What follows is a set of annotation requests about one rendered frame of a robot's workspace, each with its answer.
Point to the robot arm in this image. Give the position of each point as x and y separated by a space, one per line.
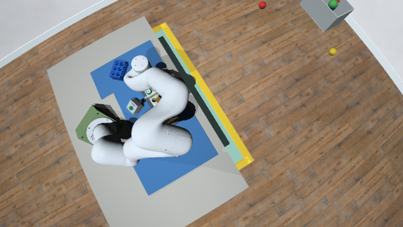
150 132

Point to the blue tube rack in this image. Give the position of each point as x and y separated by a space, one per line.
119 71

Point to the blue flat mat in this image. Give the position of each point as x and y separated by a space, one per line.
155 172

